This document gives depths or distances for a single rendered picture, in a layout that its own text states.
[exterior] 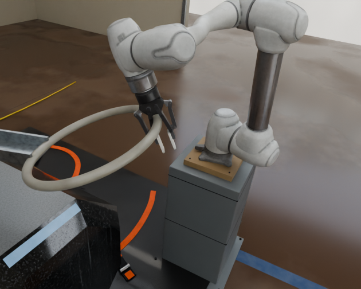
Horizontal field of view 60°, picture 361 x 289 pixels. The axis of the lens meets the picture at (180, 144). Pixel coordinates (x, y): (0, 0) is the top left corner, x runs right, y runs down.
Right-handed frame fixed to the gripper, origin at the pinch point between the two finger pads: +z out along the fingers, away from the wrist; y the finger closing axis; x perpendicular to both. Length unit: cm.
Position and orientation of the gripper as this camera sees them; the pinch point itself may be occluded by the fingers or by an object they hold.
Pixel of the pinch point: (165, 141)
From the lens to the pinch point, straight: 108.1
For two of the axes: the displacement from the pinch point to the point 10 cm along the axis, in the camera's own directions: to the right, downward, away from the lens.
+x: 0.9, 4.7, -8.8
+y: -9.5, 3.1, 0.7
